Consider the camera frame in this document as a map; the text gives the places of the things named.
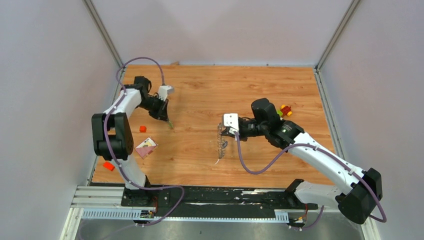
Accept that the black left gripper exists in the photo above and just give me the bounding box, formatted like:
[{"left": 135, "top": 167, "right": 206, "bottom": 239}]
[{"left": 138, "top": 96, "right": 171, "bottom": 124}]

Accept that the green key tag with key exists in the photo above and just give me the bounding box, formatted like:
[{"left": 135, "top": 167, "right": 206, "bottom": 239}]
[{"left": 167, "top": 121, "right": 174, "bottom": 130}]

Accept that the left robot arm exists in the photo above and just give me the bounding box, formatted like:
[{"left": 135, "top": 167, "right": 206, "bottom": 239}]
[{"left": 91, "top": 76, "right": 174, "bottom": 207}]

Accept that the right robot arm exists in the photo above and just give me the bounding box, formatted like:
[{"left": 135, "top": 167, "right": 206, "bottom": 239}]
[{"left": 219, "top": 98, "right": 388, "bottom": 225}]

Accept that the orange cube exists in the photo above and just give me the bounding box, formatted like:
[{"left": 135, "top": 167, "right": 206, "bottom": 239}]
[{"left": 139, "top": 125, "right": 147, "bottom": 133}]

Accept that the red playing card box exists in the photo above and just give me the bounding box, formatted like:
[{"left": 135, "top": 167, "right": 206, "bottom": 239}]
[{"left": 135, "top": 137, "right": 159, "bottom": 159}]

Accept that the toy brick car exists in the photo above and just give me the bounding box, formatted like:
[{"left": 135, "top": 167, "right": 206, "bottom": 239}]
[{"left": 277, "top": 105, "right": 293, "bottom": 118}]

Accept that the red block at table edge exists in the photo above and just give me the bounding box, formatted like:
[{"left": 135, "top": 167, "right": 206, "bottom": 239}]
[{"left": 102, "top": 161, "right": 116, "bottom": 172}]

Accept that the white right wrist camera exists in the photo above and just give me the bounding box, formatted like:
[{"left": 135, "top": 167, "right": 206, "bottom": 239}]
[{"left": 221, "top": 113, "right": 239, "bottom": 132}]

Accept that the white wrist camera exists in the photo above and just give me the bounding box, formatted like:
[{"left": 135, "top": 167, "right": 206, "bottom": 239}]
[
  {"left": 157, "top": 85, "right": 175, "bottom": 101},
  {"left": 221, "top": 113, "right": 239, "bottom": 132}
]

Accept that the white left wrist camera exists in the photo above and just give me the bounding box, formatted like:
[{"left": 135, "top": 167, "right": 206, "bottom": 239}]
[{"left": 157, "top": 85, "right": 175, "bottom": 101}]

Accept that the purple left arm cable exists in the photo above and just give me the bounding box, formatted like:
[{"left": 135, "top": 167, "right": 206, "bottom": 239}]
[{"left": 102, "top": 56, "right": 186, "bottom": 228}]

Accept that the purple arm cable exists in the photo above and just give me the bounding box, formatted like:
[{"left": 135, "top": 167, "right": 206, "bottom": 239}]
[
  {"left": 233, "top": 131, "right": 388, "bottom": 224},
  {"left": 102, "top": 56, "right": 186, "bottom": 228}
]

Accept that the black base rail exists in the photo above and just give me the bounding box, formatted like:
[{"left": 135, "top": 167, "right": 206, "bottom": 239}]
[{"left": 120, "top": 185, "right": 319, "bottom": 218}]

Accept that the white slotted cable duct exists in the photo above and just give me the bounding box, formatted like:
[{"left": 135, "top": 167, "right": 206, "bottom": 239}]
[{"left": 81, "top": 207, "right": 290, "bottom": 224}]

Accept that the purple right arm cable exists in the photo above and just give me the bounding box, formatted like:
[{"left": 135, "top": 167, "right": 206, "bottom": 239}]
[{"left": 233, "top": 131, "right": 388, "bottom": 224}]

